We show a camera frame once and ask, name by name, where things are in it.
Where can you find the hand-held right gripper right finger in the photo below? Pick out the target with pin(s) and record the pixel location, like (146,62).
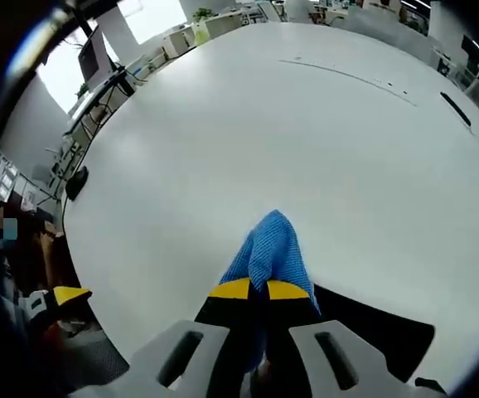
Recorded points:
(326,360)

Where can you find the green potted plant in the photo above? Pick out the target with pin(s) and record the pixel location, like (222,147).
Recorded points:
(202,14)

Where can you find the standing desk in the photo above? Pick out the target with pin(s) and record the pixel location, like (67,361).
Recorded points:
(98,99)

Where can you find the black remote control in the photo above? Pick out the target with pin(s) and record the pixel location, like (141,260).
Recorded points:
(455,108)

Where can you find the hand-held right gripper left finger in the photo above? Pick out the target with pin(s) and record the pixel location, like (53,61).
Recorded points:
(173,360)

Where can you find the blue cleaning cloth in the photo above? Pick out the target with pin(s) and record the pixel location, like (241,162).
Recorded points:
(270,248)

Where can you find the black device on table edge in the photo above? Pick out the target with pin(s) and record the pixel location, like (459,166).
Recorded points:
(77,182)

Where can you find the monitor on standing desk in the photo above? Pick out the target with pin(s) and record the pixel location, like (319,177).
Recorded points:
(94,56)

